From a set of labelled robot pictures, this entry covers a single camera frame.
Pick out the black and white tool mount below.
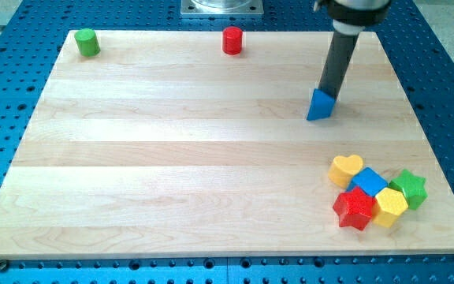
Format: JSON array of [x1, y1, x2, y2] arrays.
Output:
[[313, 0, 392, 36]]

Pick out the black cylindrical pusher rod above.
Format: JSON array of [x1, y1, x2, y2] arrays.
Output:
[[318, 31, 359, 100]]

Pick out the blue triangle block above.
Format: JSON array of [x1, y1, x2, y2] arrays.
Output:
[[307, 88, 336, 121]]

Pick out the yellow heart block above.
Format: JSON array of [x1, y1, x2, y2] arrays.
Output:
[[328, 155, 364, 189]]

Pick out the red cylinder block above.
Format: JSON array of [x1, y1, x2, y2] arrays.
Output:
[[222, 26, 243, 55]]

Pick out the blue cube block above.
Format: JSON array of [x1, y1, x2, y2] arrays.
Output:
[[346, 167, 388, 197]]

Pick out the green star block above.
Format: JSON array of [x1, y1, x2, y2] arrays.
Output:
[[389, 169, 428, 211]]

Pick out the red star block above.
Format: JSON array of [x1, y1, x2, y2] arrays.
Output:
[[333, 186, 376, 231]]

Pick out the yellow hexagon block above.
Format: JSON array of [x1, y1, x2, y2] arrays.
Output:
[[372, 188, 408, 228]]

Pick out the wooden board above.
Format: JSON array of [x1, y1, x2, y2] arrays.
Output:
[[0, 30, 454, 260]]

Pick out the green cylinder block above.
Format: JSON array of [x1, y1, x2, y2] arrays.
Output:
[[74, 28, 100, 57]]

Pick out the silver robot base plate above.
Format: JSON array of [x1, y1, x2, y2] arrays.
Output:
[[180, 0, 264, 16]]

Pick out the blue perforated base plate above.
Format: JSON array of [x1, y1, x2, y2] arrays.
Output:
[[0, 1, 454, 283]]

